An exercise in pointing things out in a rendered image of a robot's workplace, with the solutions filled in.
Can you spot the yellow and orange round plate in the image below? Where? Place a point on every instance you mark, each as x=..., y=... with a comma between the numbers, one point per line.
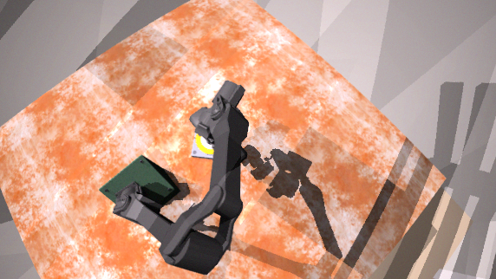
x=203, y=146

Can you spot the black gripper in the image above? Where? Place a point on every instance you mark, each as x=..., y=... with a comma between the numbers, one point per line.
x=194, y=118

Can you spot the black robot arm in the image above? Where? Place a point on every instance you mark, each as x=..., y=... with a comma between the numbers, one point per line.
x=181, y=246

